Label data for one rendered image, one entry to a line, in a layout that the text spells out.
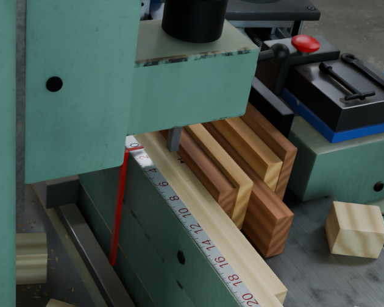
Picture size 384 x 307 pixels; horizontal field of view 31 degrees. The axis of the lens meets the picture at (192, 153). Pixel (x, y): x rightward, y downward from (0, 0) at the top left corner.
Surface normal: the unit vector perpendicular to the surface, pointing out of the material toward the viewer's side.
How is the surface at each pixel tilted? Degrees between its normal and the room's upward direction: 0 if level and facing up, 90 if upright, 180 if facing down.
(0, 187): 90
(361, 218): 0
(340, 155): 90
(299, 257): 0
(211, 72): 90
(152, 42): 0
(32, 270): 90
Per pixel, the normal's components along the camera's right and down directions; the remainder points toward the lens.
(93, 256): 0.15, -0.80
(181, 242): -0.87, 0.18
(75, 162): 0.47, 0.57
